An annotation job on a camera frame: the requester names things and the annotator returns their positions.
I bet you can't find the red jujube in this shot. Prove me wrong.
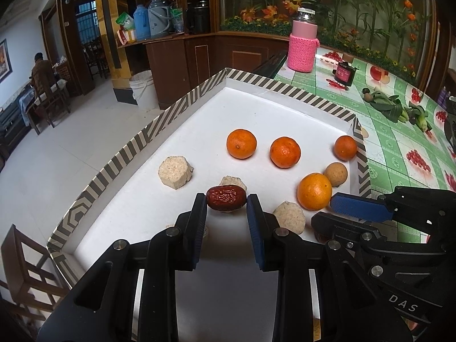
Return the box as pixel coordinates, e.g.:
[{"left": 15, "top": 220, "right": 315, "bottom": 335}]
[{"left": 206, "top": 184, "right": 247, "bottom": 211}]

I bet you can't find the pink knit-sleeved bottle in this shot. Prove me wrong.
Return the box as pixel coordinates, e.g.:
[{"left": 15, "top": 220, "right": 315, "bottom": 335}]
[{"left": 287, "top": 7, "right": 320, "bottom": 73}]

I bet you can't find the dark jar with cork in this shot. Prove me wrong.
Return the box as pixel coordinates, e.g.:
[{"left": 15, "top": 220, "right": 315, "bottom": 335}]
[{"left": 333, "top": 61, "right": 358, "bottom": 87}]

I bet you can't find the wooden chair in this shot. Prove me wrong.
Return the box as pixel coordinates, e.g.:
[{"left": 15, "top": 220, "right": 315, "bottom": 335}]
[{"left": 1, "top": 225, "right": 70, "bottom": 334}]

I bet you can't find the wooden sideboard cabinet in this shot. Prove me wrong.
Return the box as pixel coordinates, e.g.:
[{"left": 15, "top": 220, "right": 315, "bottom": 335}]
[{"left": 117, "top": 31, "right": 288, "bottom": 110}]

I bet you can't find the beige hexagonal cake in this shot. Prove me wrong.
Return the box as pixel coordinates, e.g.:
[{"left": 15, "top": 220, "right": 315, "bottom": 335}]
[{"left": 219, "top": 175, "right": 247, "bottom": 191}]

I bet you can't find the seated person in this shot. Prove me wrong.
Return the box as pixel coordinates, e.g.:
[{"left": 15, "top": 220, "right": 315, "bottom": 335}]
[{"left": 31, "top": 52, "right": 56, "bottom": 96}]

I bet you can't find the framed wall painting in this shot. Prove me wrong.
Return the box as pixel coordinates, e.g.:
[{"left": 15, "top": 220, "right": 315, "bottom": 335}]
[{"left": 0, "top": 39, "right": 12, "bottom": 82}]

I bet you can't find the beige round cake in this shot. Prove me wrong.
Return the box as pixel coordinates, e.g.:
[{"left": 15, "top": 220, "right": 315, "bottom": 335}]
[{"left": 273, "top": 201, "right": 306, "bottom": 235}]

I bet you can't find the orange mandarin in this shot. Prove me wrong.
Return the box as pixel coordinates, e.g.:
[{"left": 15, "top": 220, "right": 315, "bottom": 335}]
[
  {"left": 227, "top": 129, "right": 257, "bottom": 160},
  {"left": 270, "top": 137, "right": 302, "bottom": 168},
  {"left": 333, "top": 135, "right": 358, "bottom": 161}
]

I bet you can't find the grey kettle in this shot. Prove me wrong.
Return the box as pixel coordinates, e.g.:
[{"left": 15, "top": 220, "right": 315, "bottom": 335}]
[{"left": 148, "top": 0, "right": 172, "bottom": 39}]

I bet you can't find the white plastic bucket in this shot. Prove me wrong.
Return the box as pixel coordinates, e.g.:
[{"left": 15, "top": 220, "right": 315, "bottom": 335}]
[{"left": 129, "top": 70, "right": 159, "bottom": 111}]

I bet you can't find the blue thermos jug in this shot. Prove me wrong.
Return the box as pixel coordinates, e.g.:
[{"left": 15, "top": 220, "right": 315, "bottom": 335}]
[{"left": 133, "top": 5, "right": 151, "bottom": 41}]

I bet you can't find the striped white tray box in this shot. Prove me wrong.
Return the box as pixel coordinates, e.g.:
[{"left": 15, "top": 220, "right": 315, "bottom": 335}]
[{"left": 46, "top": 67, "right": 372, "bottom": 287}]

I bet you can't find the green leafy bok choy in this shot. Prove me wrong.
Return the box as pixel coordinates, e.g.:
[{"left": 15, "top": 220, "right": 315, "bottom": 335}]
[{"left": 370, "top": 90, "right": 409, "bottom": 123}]

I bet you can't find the large orange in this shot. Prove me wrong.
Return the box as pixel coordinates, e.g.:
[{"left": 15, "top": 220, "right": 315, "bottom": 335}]
[{"left": 297, "top": 173, "right": 332, "bottom": 211}]

